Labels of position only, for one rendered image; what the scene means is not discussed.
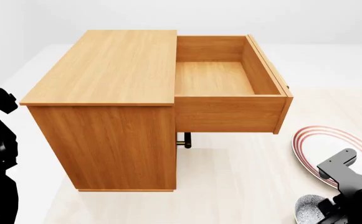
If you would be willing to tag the white plate with red rings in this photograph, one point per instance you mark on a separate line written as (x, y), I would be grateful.
(311, 149)

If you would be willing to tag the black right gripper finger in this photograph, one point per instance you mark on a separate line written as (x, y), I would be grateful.
(327, 207)
(339, 166)

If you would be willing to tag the open wooden drawer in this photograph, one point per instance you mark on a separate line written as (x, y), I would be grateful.
(227, 114)

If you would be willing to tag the dark patterned bowl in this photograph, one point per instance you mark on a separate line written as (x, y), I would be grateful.
(306, 208)

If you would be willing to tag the wooden cabinet body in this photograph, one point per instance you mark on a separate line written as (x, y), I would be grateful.
(106, 98)

